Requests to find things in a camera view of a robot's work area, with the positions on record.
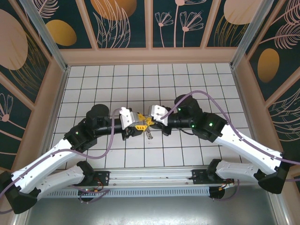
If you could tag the yellow power connector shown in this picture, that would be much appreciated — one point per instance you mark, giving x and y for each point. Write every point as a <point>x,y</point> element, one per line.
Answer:
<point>222,187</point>
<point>96,191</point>

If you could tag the aluminium corner post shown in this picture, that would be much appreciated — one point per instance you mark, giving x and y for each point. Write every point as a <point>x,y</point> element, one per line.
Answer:
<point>44,35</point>
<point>253,35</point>

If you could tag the aluminium side frame rail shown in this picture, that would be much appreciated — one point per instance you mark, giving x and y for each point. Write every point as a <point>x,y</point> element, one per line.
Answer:
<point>55,110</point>
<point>248,112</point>

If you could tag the bunch of keys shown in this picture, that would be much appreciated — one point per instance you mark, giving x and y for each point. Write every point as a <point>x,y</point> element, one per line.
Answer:
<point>149,134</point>

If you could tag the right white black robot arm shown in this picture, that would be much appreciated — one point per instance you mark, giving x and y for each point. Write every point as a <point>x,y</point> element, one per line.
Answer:
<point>246,145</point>

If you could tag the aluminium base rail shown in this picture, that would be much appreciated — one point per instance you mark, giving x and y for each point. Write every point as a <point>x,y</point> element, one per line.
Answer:
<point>150,175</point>

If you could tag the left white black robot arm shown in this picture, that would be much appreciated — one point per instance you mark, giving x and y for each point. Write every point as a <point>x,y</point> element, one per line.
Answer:
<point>44,161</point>

